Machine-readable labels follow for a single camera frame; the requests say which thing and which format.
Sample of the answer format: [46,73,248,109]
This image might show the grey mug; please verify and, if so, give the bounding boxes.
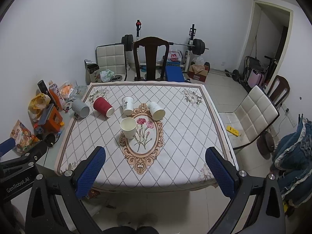
[71,99,90,119]

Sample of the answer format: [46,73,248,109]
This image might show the orange drink bottle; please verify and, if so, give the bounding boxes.
[49,80,66,110]

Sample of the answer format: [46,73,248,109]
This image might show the red ribbed paper cup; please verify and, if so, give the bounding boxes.
[93,97,115,118]

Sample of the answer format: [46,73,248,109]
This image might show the red white plastic bag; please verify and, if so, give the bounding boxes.
[167,49,183,63]

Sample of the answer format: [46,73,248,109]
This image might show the yellow plastic bag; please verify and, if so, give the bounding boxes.
[27,93,51,123]

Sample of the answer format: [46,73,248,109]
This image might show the yellow object on floor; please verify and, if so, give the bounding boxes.
[226,125,241,137]

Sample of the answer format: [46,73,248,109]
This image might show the shiny gift bag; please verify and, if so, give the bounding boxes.
[84,59,101,85]

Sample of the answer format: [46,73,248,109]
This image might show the plain white paper cup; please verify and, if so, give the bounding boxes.
[148,102,166,121]

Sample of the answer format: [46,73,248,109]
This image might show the white paper cup with birds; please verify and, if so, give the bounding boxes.
[120,117,137,139]

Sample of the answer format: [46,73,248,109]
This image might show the orange toy box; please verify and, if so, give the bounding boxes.
[38,104,62,133]

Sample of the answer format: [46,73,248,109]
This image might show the snack bag on floor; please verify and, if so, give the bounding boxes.
[10,120,40,155]

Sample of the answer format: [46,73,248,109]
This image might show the white printed paper cup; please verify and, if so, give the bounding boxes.
[122,97,134,116]

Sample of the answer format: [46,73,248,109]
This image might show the pink suitcase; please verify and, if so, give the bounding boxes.
[247,69,264,88]

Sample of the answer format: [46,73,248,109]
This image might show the dark wooden chair at right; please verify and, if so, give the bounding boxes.
[267,75,290,107]

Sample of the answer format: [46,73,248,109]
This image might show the dark wooden chair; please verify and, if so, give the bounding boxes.
[267,75,290,107]
[133,36,170,81]

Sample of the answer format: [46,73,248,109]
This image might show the white barbell rack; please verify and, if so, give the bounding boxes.
[180,24,196,74]

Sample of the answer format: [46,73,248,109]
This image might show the white padded chair at right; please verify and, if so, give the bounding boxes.
[219,86,280,150]

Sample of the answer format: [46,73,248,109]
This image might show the cardboard box on floor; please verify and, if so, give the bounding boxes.
[188,62,210,82]

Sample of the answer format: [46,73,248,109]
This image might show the floral patterned tablecloth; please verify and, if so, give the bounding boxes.
[54,82,237,192]

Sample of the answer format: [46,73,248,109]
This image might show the blue bench pad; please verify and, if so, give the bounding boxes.
[165,66,185,82]

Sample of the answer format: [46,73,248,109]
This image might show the barbell with black plates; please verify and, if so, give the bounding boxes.
[121,34,209,56]

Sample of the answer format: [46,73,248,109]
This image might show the white padded chair against wall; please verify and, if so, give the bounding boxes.
[95,43,128,81]

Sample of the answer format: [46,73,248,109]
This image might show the dumbbell on floor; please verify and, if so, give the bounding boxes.
[224,69,241,82]

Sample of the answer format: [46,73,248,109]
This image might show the blue denim clothing pile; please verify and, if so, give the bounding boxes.
[272,115,311,208]

